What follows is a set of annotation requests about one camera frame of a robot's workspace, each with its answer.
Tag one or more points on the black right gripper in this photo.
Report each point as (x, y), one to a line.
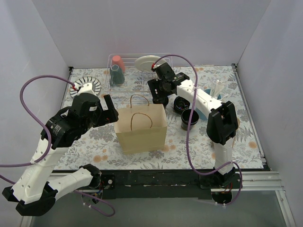
(156, 87)

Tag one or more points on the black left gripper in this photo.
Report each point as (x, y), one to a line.
(100, 114)

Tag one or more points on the brown paper bag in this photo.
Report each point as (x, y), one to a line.
(141, 128)

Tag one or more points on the black cup lid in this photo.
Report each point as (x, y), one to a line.
(165, 102)

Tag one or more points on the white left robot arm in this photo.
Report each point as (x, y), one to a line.
(34, 193)

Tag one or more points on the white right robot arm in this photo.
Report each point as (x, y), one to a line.
(221, 118)

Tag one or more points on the striped black white plate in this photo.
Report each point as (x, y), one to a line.
(87, 79)

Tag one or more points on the dark green mug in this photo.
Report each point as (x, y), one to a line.
(116, 75)

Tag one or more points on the cream ceramic plate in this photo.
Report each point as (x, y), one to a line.
(145, 63)

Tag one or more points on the stack of black lids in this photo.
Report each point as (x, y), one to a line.
(180, 104)

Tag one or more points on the pink cup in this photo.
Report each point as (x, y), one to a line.
(117, 60)

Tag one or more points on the blue cup holder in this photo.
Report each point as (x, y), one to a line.
(203, 113)

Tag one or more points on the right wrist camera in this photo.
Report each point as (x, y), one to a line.
(158, 69)

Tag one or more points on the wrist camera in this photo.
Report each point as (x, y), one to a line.
(78, 89)
(158, 69)

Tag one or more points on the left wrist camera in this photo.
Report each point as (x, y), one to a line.
(78, 89)

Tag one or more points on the white wire dish rack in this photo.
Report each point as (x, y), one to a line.
(135, 79)

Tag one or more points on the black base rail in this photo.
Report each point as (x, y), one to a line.
(126, 184)

